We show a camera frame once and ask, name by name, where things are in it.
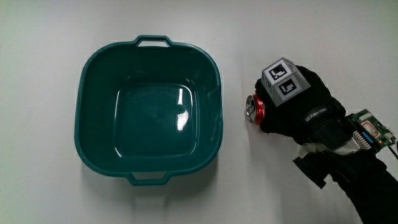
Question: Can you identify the person's right hand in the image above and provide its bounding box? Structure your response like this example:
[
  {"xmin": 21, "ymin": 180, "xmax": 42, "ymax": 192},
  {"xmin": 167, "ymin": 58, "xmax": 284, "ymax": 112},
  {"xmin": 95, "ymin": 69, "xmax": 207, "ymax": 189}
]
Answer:
[{"xmin": 254, "ymin": 57, "xmax": 347, "ymax": 146}]

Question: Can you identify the red cola can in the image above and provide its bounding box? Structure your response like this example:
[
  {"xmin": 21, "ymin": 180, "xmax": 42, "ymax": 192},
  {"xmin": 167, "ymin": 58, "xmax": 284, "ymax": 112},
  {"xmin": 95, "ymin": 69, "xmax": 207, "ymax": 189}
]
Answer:
[{"xmin": 245, "ymin": 93, "xmax": 266, "ymax": 126}]

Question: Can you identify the person's right forearm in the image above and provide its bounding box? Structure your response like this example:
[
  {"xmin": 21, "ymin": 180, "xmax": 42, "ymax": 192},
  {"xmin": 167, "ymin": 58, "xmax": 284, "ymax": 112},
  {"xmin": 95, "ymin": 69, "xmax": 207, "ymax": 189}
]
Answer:
[{"xmin": 292, "ymin": 115, "xmax": 398, "ymax": 224}]

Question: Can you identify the white desk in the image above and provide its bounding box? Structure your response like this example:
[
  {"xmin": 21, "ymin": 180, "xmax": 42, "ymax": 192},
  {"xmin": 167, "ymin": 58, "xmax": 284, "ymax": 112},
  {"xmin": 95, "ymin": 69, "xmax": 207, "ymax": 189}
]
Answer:
[{"xmin": 0, "ymin": 0, "xmax": 398, "ymax": 224}]

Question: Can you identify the green circuit board module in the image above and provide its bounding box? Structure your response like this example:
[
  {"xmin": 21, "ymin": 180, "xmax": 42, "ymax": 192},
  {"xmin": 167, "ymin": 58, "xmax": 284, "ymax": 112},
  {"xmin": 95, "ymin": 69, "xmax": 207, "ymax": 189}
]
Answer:
[{"xmin": 347, "ymin": 108, "xmax": 397, "ymax": 154}]

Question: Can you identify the green plastic basin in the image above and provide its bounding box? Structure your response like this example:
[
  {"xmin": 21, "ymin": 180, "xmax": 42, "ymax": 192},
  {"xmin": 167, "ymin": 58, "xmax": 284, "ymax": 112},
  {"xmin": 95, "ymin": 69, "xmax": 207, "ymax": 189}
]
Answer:
[{"xmin": 73, "ymin": 34, "xmax": 224, "ymax": 187}]

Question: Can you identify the thin black cable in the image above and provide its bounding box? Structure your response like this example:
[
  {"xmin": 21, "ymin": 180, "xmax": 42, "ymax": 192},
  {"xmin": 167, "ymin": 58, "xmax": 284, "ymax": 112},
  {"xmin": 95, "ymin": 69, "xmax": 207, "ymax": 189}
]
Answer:
[{"xmin": 388, "ymin": 141, "xmax": 398, "ymax": 161}]

